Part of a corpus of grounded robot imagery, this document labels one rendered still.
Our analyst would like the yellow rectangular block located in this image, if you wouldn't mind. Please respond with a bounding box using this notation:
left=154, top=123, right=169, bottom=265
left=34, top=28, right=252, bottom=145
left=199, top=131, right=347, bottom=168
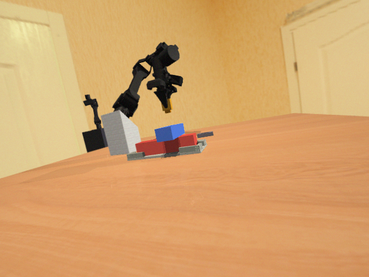
left=161, top=98, right=173, bottom=113

